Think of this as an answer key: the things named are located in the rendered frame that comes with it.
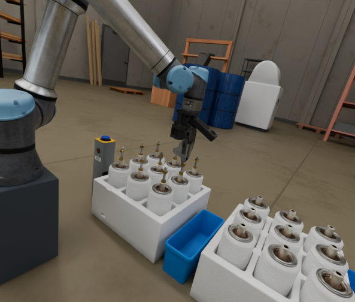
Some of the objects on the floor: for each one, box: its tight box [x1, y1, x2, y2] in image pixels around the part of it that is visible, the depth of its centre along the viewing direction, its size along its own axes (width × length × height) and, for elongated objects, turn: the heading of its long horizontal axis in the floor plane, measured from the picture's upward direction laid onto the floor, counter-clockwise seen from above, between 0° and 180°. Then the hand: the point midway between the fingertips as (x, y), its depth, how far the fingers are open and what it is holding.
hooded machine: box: [235, 61, 284, 132], centre depth 447 cm, size 77×64×139 cm
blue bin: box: [163, 209, 224, 284], centre depth 81 cm, size 30×11×12 cm, turn 116°
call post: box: [92, 139, 116, 196], centre depth 104 cm, size 7×7×31 cm
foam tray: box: [190, 204, 350, 302], centre depth 70 cm, size 39×39×18 cm
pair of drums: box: [172, 63, 246, 129], centre depth 373 cm, size 80×131×96 cm, turn 108°
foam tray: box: [92, 174, 211, 264], centre depth 98 cm, size 39×39×18 cm
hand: (185, 160), depth 84 cm, fingers closed
